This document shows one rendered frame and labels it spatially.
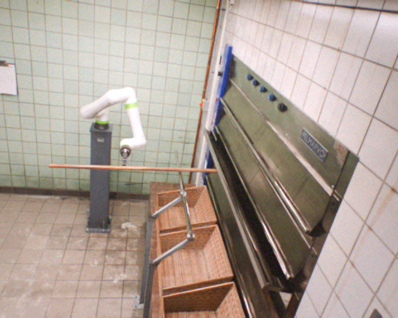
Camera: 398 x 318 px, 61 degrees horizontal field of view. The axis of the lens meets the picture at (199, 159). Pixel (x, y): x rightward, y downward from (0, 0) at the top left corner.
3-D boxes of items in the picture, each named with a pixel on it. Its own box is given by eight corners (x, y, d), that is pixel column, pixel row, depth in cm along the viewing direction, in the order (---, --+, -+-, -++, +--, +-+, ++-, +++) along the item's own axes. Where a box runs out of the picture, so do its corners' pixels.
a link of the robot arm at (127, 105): (115, 89, 290) (125, 87, 283) (127, 88, 300) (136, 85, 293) (121, 110, 294) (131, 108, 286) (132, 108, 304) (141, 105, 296)
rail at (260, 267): (203, 129, 304) (205, 129, 304) (264, 285, 147) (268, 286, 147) (204, 127, 303) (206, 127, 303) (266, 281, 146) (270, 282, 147)
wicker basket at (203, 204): (201, 207, 341) (206, 184, 328) (212, 245, 291) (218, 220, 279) (153, 206, 330) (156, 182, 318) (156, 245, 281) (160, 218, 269)
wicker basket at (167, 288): (212, 249, 287) (218, 223, 275) (227, 304, 238) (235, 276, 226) (155, 248, 277) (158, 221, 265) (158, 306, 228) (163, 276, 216)
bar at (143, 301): (165, 247, 365) (178, 150, 313) (172, 363, 254) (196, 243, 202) (136, 246, 359) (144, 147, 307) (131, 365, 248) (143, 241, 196)
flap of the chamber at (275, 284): (202, 131, 305) (222, 137, 310) (261, 289, 148) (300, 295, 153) (203, 129, 304) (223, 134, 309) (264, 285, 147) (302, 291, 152)
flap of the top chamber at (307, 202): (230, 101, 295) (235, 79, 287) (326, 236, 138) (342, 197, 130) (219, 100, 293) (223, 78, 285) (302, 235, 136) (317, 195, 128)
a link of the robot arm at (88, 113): (75, 108, 305) (108, 88, 271) (90, 106, 317) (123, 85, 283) (80, 122, 306) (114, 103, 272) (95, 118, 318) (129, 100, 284)
